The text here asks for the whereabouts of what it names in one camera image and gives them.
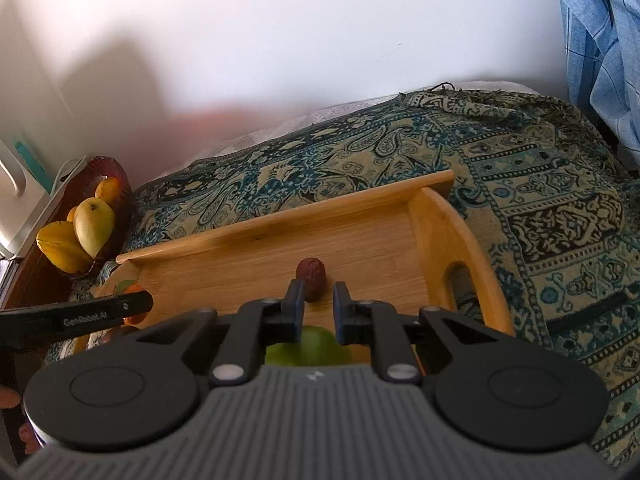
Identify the yellow starfruit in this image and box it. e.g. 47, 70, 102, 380
36, 221, 95, 275

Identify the yellow mango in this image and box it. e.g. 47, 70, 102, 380
73, 197, 117, 259

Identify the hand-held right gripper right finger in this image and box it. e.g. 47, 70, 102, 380
332, 281, 516, 386

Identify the dark red ribbed bowl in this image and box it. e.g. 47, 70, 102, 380
37, 156, 133, 281

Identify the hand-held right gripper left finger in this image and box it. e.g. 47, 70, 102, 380
117, 279, 307, 386

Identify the teal patterned blanket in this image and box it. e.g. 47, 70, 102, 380
45, 80, 640, 468

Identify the cream white electric kettle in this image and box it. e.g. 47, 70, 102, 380
0, 140, 86, 262

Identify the person's left hand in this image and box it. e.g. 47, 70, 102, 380
0, 387, 43, 456

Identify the dried red date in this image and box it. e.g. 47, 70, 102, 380
295, 257, 327, 302

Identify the blue checked cloth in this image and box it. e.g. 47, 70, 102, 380
517, 0, 640, 181

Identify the tangerine with green patch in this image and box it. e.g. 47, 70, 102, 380
112, 280, 151, 325

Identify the wooden serving tray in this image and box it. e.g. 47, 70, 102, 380
75, 170, 516, 367

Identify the green apple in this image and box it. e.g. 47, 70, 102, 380
264, 325, 353, 367

